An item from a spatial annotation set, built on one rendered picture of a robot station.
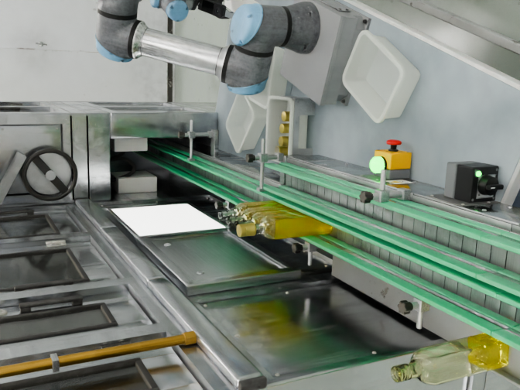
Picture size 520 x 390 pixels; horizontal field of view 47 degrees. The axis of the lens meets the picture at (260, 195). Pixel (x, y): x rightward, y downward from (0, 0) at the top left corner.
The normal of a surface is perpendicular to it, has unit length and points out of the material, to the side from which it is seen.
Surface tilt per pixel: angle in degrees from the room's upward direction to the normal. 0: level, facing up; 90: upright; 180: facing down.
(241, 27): 7
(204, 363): 90
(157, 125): 90
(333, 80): 90
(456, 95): 0
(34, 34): 90
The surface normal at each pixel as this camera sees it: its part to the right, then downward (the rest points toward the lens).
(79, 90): 0.47, 0.20
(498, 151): -0.89, 0.07
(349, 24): 0.42, 0.51
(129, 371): 0.04, -0.98
